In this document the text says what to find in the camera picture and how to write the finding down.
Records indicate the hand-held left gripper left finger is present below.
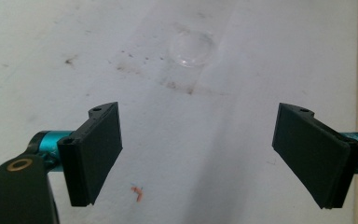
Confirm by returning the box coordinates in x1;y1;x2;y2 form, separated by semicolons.
57;101;124;208

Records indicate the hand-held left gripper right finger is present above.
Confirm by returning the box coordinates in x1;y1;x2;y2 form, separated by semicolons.
271;102;358;210

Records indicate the single clear plastic cup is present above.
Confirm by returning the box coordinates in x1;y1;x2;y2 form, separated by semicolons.
160;23;217;95

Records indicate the small orange scrap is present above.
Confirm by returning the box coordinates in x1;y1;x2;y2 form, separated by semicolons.
130;182;145;203

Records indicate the white foam mat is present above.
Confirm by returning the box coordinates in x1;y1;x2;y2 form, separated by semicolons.
0;0;358;224

